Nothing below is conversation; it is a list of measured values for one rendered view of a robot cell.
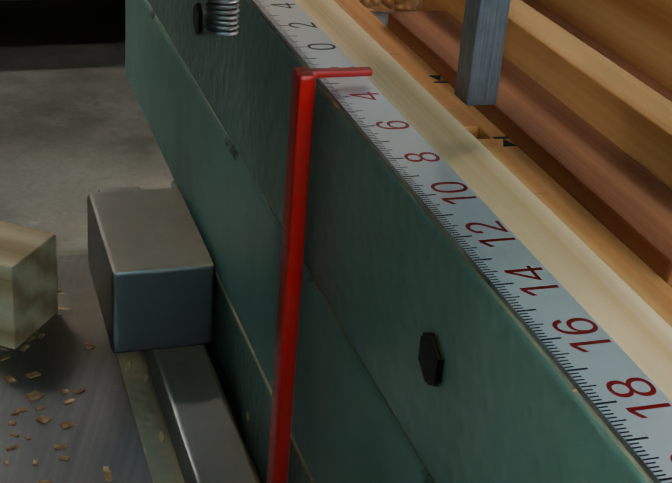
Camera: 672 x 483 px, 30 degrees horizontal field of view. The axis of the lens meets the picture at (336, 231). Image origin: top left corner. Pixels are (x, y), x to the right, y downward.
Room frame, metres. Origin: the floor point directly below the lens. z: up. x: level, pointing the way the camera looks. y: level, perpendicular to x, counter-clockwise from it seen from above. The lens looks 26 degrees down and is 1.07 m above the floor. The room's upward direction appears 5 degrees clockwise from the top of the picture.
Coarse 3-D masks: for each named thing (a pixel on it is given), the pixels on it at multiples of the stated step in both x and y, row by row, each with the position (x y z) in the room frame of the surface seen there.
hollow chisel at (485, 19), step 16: (480, 0) 0.32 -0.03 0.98; (496, 0) 0.32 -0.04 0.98; (464, 16) 0.33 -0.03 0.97; (480, 16) 0.32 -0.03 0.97; (496, 16) 0.32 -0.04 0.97; (464, 32) 0.33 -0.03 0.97; (480, 32) 0.32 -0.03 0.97; (496, 32) 0.32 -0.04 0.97; (464, 48) 0.33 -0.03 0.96; (480, 48) 0.32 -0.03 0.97; (496, 48) 0.32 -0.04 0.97; (464, 64) 0.32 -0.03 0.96; (480, 64) 0.32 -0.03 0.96; (496, 64) 0.32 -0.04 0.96; (464, 80) 0.32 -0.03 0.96; (480, 80) 0.32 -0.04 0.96; (496, 80) 0.32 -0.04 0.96; (464, 96) 0.32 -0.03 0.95; (480, 96) 0.32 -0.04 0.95; (496, 96) 0.32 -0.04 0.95
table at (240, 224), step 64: (128, 0) 0.61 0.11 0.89; (128, 64) 0.61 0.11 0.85; (192, 128) 0.46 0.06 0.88; (192, 192) 0.46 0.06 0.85; (256, 192) 0.37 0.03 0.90; (256, 256) 0.36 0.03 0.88; (256, 320) 0.36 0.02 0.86; (320, 320) 0.30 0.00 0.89; (320, 384) 0.29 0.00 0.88; (320, 448) 0.29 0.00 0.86; (384, 448) 0.25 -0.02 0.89
